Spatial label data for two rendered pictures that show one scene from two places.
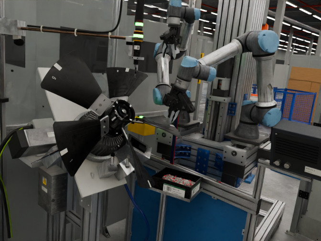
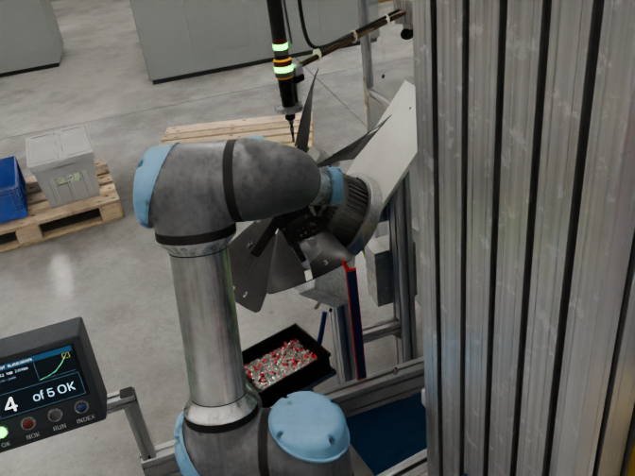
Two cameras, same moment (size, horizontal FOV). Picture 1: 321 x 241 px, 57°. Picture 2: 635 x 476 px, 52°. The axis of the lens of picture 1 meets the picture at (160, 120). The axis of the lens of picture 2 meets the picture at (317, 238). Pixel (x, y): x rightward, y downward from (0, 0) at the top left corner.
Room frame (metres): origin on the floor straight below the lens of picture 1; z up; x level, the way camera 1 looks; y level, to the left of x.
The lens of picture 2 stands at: (2.25, -1.11, 2.00)
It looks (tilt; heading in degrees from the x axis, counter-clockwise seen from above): 31 degrees down; 123
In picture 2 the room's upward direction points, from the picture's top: 7 degrees counter-clockwise
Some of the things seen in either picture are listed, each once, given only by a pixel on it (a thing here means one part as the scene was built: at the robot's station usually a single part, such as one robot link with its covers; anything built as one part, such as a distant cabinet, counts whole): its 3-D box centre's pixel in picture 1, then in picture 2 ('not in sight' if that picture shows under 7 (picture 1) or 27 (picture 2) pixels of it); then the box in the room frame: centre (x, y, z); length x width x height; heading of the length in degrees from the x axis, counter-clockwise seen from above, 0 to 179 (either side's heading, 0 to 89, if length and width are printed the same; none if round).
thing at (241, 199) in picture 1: (185, 175); (327, 406); (1.60, -0.17, 0.82); 0.90 x 0.04 x 0.08; 48
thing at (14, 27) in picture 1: (11, 27); (412, 8); (1.47, 0.76, 1.54); 0.10 x 0.07 x 0.09; 83
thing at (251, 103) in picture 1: (251, 110); (307, 442); (1.82, -0.56, 1.20); 0.13 x 0.12 x 0.14; 25
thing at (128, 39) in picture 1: (135, 48); (288, 89); (1.40, 0.15, 1.50); 0.09 x 0.07 x 0.10; 83
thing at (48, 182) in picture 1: (52, 188); (390, 268); (1.46, 0.54, 0.73); 0.15 x 0.09 x 0.22; 48
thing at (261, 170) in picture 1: (259, 178); (138, 424); (1.32, -0.50, 0.96); 0.03 x 0.03 x 0.20; 48
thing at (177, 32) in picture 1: (173, 35); not in sight; (1.97, -0.03, 1.62); 0.09 x 0.08 x 0.12; 138
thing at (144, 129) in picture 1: (141, 126); not in sight; (1.87, 0.12, 1.02); 0.16 x 0.10 x 0.11; 48
